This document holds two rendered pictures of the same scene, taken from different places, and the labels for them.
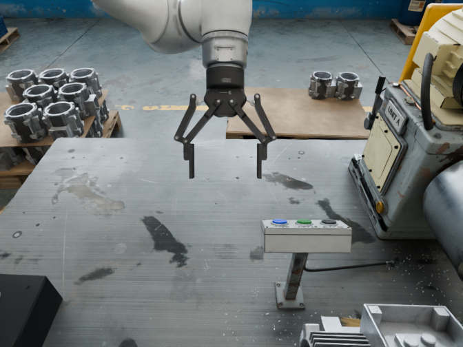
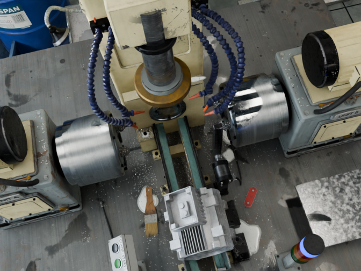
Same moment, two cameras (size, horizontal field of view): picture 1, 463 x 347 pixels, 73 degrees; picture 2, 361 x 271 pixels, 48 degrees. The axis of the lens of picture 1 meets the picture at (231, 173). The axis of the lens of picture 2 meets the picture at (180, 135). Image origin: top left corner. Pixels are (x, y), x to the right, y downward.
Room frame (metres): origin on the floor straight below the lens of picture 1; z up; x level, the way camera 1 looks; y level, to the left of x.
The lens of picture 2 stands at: (0.17, 0.08, 2.41)
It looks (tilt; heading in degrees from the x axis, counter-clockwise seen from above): 65 degrees down; 264
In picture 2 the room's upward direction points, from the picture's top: 9 degrees counter-clockwise
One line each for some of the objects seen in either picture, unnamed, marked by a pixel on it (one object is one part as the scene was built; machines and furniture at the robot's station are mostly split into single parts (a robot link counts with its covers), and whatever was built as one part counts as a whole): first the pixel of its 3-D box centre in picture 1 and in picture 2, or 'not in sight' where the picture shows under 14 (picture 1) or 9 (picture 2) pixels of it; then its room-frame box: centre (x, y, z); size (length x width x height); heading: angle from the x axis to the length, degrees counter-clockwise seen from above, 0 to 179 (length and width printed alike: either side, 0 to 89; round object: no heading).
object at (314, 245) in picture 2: not in sight; (299, 254); (-0.17, -0.04, 1.01); 0.08 x 0.08 x 0.42; 0
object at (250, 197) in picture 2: not in sight; (250, 197); (-0.11, -0.31, 0.81); 0.09 x 0.03 x 0.02; 52
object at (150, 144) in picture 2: not in sight; (146, 138); (0.23, -0.65, 0.86); 0.07 x 0.06 x 0.12; 0
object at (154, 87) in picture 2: not in sight; (158, 59); (0.12, -0.62, 1.43); 0.18 x 0.18 x 0.48
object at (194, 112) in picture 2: not in sight; (165, 102); (0.12, -0.73, 0.97); 0.30 x 0.11 x 0.34; 0
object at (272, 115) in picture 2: not in sight; (258, 108); (-0.21, -0.58, 1.04); 0.41 x 0.25 x 0.25; 0
